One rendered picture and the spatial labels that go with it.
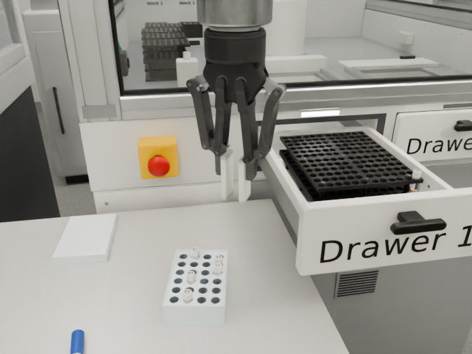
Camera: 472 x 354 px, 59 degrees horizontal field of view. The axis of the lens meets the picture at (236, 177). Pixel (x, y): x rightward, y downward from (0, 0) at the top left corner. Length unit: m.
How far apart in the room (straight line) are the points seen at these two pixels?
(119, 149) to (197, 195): 0.19
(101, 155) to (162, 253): 0.23
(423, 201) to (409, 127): 0.36
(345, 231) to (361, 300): 0.64
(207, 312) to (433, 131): 0.63
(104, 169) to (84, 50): 0.23
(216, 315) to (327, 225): 0.19
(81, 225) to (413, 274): 0.85
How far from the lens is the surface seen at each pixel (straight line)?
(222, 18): 0.48
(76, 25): 0.78
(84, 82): 0.81
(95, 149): 0.84
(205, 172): 0.86
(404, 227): 0.57
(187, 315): 0.60
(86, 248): 0.76
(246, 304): 0.64
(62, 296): 0.70
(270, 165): 0.78
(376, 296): 1.22
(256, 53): 0.50
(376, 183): 0.69
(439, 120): 0.99
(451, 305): 1.39
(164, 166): 0.77
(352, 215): 0.57
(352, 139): 0.85
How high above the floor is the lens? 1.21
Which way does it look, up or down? 27 degrees down
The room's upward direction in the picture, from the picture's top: straight up
